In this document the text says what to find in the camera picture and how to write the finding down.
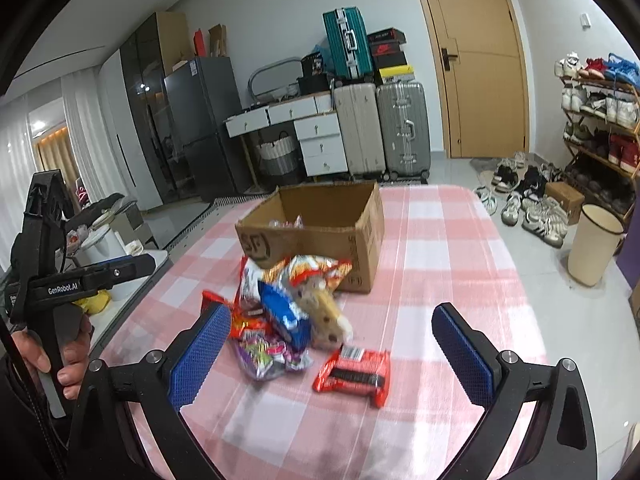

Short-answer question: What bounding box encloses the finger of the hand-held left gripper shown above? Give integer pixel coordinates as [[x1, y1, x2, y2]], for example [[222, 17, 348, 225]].
[[75, 258, 137, 275], [82, 254, 157, 295]]

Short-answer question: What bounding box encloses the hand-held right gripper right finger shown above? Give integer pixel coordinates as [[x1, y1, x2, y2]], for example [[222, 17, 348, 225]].
[[431, 302, 598, 480]]

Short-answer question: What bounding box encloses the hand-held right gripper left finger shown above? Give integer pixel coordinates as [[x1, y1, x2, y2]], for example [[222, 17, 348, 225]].
[[67, 302, 233, 480]]

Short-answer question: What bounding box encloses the spotted cream cake packet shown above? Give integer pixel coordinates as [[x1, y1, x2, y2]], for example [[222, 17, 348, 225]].
[[295, 280, 356, 350]]

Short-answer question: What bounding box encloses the person's left forearm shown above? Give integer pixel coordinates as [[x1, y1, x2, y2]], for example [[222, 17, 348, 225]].
[[0, 355, 76, 480]]

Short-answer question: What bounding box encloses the person's left hand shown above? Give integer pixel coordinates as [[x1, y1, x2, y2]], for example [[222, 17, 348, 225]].
[[11, 312, 96, 401]]

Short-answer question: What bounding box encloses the white round pot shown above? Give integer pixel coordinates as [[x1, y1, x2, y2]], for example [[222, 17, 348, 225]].
[[80, 225, 128, 266]]

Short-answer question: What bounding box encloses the yellow soft object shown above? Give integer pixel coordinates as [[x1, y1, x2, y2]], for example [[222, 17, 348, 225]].
[[75, 290, 112, 315]]

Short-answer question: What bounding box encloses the orange red snack packet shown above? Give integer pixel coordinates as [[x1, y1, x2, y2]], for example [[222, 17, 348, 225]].
[[227, 305, 273, 343]]

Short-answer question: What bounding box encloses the black padded seat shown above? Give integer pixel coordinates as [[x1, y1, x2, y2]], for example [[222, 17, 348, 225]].
[[65, 192, 138, 231]]

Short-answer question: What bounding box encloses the plain red snack packet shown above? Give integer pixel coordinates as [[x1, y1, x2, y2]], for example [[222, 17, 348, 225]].
[[200, 290, 236, 311]]

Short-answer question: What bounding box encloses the purple candy packet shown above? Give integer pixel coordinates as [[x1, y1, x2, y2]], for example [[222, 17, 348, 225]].
[[234, 335, 313, 382]]

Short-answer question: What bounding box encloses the red white snack packet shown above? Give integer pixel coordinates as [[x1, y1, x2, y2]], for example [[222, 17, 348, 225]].
[[235, 256, 281, 311]]

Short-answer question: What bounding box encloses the blue cookie packet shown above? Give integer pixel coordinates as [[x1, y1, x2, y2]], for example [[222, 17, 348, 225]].
[[257, 280, 313, 353]]

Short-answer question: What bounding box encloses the pink checked tablecloth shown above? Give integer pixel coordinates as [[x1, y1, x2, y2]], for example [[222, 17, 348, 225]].
[[97, 185, 566, 480]]

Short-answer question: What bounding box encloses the white sheer curtain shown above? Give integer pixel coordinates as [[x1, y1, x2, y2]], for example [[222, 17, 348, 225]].
[[60, 67, 118, 206], [0, 105, 41, 271]]

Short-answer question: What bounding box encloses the tan curtain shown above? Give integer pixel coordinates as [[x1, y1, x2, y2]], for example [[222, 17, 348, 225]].
[[34, 127, 81, 196]]

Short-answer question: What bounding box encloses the red wafer packet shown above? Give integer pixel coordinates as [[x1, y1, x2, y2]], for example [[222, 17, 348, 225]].
[[312, 344, 392, 408]]

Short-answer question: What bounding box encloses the white wardrobe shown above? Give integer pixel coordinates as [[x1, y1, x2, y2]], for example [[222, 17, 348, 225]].
[[97, 50, 166, 211]]

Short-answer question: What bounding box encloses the orange silver chip packet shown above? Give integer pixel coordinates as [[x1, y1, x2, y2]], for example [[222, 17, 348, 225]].
[[272, 255, 353, 293]]

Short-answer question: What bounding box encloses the pile of sneakers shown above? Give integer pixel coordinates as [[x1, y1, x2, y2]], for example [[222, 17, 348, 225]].
[[472, 152, 571, 250]]

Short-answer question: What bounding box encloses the dark glass cabinet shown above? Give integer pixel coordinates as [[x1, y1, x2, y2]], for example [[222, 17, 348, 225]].
[[119, 11, 193, 196]]

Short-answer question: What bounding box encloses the cream waste bin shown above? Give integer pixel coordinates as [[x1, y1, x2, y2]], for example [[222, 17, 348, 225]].
[[567, 203, 626, 288]]

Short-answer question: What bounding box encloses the black fridge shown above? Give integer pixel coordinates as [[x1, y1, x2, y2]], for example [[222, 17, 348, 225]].
[[164, 56, 253, 203]]

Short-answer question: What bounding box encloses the small brown cardboard box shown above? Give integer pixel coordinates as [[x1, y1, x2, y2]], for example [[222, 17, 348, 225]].
[[544, 181, 586, 226]]

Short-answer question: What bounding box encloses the purple panel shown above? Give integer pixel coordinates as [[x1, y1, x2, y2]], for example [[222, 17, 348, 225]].
[[615, 240, 640, 306]]

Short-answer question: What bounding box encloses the woven laundry basket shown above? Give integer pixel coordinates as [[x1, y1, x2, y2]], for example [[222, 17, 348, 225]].
[[255, 131, 301, 176]]

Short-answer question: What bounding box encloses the silver suitcase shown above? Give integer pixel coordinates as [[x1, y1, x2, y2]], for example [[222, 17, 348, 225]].
[[376, 81, 432, 183]]

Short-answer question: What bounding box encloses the wooden shoe rack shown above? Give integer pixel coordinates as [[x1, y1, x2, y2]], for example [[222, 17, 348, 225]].
[[555, 52, 640, 216]]

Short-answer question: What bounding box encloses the white drawer desk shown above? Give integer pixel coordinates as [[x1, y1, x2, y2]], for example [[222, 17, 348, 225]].
[[224, 91, 349, 195]]

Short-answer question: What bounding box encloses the beige suitcase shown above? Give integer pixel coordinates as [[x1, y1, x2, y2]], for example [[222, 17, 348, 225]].
[[332, 82, 387, 178]]

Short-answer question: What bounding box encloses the brown paper bag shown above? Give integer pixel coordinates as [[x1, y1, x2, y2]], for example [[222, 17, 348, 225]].
[[207, 23, 228, 58]]

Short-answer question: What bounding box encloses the black gift bag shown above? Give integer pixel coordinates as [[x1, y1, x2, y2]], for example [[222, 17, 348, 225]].
[[297, 55, 333, 96]]

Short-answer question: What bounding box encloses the yellow shoebox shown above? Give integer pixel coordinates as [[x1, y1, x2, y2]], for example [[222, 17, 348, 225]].
[[376, 65, 417, 86]]

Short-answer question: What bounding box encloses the wooden door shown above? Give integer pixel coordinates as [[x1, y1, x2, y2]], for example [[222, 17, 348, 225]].
[[407, 0, 531, 160]]

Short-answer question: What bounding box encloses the teal suitcase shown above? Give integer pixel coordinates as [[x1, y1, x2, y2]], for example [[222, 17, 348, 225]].
[[322, 7, 375, 81]]

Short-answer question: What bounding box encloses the black shoebox red stripe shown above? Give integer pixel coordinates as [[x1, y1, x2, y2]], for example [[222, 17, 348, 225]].
[[367, 28, 406, 45]]

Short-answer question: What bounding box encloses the grey metal tube frame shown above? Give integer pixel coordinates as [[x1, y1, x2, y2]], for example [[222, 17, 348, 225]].
[[248, 59, 306, 106]]

